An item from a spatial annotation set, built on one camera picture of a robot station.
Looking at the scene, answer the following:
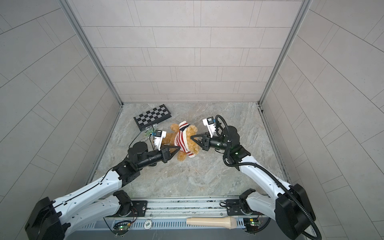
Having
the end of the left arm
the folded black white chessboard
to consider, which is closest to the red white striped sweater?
the end of the left arm

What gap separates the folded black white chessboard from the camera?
3.33ft

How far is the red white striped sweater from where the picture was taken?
691 mm

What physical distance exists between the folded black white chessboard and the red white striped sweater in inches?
14.6

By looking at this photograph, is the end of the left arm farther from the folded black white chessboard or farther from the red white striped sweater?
the folded black white chessboard
